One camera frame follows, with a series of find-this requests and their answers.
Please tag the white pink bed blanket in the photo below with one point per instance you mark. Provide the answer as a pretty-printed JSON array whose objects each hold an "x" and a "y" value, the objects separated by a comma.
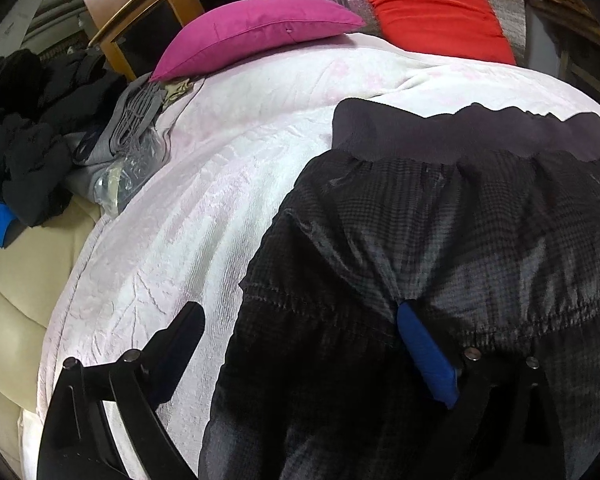
[{"x": 238, "y": 142}]

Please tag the grey folded clothes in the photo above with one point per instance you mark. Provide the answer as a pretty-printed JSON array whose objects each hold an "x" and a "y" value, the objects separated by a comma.
[{"x": 96, "y": 149}]

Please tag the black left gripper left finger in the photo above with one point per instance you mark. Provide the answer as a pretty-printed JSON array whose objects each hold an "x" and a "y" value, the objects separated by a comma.
[{"x": 77, "y": 442}]

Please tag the wooden shelf unit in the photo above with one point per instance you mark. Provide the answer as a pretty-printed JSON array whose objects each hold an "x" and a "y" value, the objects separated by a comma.
[{"x": 579, "y": 62}]

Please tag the clear plastic bag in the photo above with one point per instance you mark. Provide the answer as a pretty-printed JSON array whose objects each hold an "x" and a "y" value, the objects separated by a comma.
[{"x": 121, "y": 180}]

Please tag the dark clothes pile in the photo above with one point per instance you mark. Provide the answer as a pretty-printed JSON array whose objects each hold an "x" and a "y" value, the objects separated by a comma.
[{"x": 46, "y": 110}]

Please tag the red pillow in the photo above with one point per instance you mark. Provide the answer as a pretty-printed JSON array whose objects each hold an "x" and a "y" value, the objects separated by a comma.
[{"x": 457, "y": 28}]

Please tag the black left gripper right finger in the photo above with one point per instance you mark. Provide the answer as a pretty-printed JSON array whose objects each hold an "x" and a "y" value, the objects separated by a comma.
[{"x": 500, "y": 420}]

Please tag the dark plaid padded jacket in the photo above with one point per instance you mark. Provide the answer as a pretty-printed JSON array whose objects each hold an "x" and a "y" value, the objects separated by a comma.
[{"x": 486, "y": 221}]

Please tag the wooden nightstand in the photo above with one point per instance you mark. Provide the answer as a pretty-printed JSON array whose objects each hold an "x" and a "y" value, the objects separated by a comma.
[{"x": 134, "y": 33}]

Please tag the beige bed sheet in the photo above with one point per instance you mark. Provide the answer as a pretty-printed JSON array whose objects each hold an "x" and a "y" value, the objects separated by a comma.
[{"x": 35, "y": 265}]

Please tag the magenta pillow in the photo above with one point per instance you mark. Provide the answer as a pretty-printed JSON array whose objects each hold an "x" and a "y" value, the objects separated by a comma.
[{"x": 228, "y": 34}]

